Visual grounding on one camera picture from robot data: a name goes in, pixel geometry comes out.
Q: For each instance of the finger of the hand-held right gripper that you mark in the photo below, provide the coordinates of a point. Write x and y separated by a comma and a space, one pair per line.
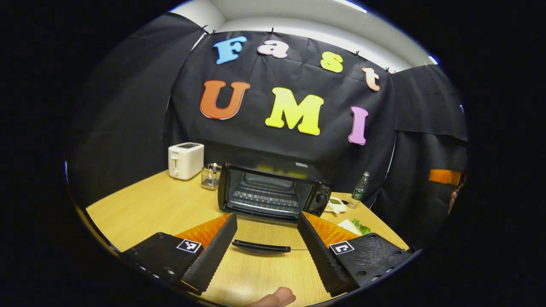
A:
443, 176

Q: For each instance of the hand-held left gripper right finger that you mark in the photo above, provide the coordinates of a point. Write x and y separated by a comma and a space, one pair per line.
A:
324, 260

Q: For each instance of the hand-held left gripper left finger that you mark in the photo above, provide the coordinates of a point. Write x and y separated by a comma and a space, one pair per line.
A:
213, 256

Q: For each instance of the lettuce sandwich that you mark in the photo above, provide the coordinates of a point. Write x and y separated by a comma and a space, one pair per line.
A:
350, 226

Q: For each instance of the black electric oven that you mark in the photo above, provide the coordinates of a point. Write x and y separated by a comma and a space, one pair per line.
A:
318, 198

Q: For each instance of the white divided snack dish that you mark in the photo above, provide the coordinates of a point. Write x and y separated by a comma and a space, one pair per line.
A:
337, 207

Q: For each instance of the clear water bottle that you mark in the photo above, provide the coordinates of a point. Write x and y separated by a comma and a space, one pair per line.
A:
359, 192

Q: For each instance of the white toaster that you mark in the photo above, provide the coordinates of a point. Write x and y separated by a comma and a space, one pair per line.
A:
185, 162

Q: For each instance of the small ceiling light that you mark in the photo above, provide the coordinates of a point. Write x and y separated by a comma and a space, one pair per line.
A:
433, 59

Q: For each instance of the long ceiling light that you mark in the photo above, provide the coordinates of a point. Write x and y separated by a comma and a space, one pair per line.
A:
352, 6

